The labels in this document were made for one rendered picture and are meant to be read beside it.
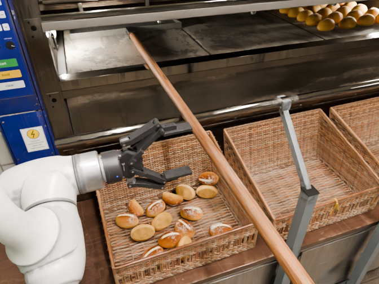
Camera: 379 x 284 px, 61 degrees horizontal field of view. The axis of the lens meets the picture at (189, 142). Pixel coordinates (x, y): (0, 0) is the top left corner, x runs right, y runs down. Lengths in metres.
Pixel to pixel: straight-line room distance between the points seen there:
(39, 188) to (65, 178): 0.05
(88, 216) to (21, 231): 0.94
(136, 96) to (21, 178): 0.72
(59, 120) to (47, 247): 0.78
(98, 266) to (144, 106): 0.65
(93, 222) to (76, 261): 0.85
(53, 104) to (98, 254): 0.60
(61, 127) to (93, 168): 0.64
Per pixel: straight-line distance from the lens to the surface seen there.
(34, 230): 0.60
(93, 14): 1.03
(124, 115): 1.33
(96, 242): 1.42
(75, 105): 1.32
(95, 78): 1.25
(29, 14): 1.18
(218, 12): 1.13
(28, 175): 0.73
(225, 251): 1.31
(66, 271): 0.63
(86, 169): 0.72
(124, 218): 1.39
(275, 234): 0.62
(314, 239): 1.47
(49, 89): 1.27
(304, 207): 1.12
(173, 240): 1.31
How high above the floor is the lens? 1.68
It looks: 36 degrees down
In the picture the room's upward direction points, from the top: straight up
